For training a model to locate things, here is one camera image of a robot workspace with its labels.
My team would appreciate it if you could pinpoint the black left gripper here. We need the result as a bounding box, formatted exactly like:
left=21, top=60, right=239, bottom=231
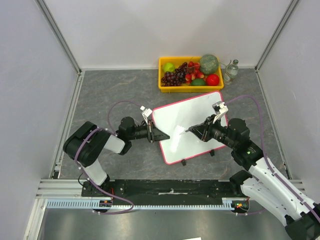
left=128, top=120, right=170, bottom=144

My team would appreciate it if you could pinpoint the pink framed whiteboard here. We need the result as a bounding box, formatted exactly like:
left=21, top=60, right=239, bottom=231
left=152, top=91, right=225, bottom=165

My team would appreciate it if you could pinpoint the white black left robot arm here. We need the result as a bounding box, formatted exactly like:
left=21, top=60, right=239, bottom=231
left=63, top=116, right=170, bottom=197

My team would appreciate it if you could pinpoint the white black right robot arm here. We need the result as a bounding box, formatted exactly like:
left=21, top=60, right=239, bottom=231
left=188, top=116, right=320, bottom=240

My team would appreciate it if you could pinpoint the green avocado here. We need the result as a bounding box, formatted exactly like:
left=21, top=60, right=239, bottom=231
left=190, top=78, right=206, bottom=87

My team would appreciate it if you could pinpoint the red tomato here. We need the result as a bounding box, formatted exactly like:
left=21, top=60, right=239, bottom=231
left=205, top=74, right=220, bottom=86

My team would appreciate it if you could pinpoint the dark purple grape bunch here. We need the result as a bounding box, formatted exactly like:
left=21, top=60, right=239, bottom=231
left=160, top=62, right=186, bottom=87

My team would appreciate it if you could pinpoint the green netted melon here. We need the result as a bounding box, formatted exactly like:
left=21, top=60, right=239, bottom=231
left=199, top=54, right=220, bottom=75

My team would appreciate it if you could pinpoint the clear glass bottle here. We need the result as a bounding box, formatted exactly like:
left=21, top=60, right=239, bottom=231
left=223, top=59, right=239, bottom=84

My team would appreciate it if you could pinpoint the green apple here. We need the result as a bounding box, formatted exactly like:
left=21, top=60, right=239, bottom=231
left=162, top=62, right=176, bottom=73

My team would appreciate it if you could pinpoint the yellow plastic fruit bin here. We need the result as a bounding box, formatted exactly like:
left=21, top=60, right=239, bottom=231
left=158, top=56, right=224, bottom=93

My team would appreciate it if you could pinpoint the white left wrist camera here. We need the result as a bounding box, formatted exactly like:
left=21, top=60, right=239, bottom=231
left=140, top=105, right=153, bottom=124

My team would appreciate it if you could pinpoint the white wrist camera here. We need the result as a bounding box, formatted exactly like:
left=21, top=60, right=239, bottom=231
left=140, top=105, right=153, bottom=124
left=212, top=101, right=228, bottom=123

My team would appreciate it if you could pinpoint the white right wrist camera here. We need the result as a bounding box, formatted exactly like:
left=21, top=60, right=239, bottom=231
left=212, top=101, right=228, bottom=123

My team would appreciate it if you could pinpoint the light blue slotted cable duct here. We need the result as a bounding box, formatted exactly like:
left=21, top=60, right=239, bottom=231
left=45, top=198, right=238, bottom=210

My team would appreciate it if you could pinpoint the right aluminium frame post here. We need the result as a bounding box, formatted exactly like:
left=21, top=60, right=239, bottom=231
left=254, top=0, right=300, bottom=73

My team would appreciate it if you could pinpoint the aluminium frame post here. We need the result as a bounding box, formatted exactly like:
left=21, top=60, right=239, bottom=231
left=254, top=0, right=300, bottom=73
left=35, top=0, right=82, bottom=75

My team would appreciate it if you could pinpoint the left aluminium frame post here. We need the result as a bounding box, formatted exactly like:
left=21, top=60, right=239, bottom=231
left=35, top=0, right=82, bottom=75

